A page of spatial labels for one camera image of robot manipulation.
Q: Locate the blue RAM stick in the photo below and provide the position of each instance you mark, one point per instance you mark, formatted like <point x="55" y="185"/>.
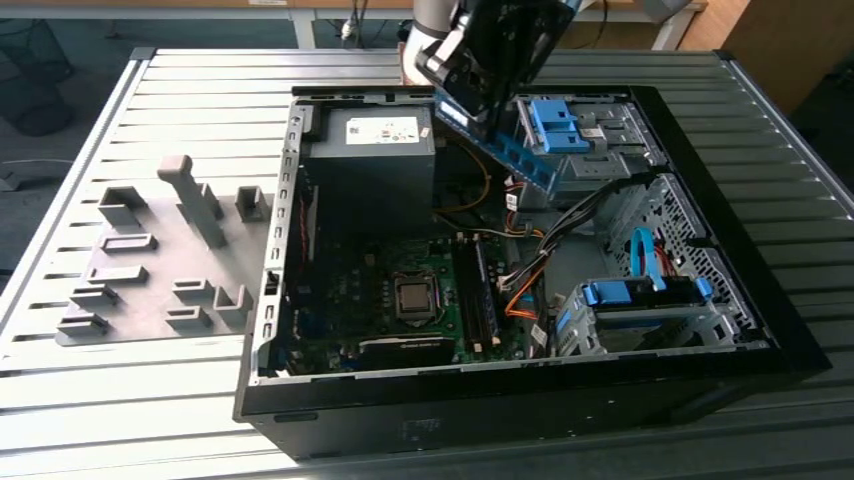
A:
<point x="521" y="155"/>

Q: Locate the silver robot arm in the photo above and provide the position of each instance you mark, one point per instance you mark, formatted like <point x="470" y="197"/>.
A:
<point x="430" y="12"/>

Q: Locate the black RAM slot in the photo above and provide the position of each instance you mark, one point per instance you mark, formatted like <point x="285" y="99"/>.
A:
<point x="468" y="300"/>

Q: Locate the blue plastic drive latch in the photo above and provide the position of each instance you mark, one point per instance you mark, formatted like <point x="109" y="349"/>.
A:
<point x="561" y="130"/>

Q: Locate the grey metal drive cage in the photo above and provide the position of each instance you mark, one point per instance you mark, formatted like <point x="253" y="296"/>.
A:
<point x="594" y="170"/>

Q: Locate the grey power supply unit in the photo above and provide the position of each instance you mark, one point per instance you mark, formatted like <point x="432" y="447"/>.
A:
<point x="374" y="170"/>

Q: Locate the wooden cabinet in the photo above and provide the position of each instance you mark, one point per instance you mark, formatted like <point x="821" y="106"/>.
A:
<point x="768" y="40"/>

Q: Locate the silver CPU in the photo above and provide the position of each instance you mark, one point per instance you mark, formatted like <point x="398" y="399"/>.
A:
<point x="416" y="296"/>

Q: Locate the hard disk in blue carrier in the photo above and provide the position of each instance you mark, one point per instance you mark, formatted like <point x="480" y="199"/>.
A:
<point x="608" y="294"/>

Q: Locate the CPU socket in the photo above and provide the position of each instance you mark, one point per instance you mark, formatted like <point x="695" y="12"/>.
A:
<point x="398" y="300"/>

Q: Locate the green motherboard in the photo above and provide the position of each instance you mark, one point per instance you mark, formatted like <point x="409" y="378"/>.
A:
<point x="348" y="300"/>

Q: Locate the grey metal disk bay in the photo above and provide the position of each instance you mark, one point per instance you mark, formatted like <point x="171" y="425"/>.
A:
<point x="654" y="314"/>

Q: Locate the black graphics card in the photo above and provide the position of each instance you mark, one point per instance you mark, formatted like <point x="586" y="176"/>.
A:
<point x="408" y="350"/>

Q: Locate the grey parts rack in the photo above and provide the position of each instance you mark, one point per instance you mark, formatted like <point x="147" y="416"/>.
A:
<point x="161" y="250"/>

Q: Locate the black PC case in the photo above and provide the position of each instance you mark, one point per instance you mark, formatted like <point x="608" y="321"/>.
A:
<point x="468" y="410"/>

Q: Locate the white curved floor stand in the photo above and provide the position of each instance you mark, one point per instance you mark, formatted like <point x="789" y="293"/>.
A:
<point x="27" y="167"/>

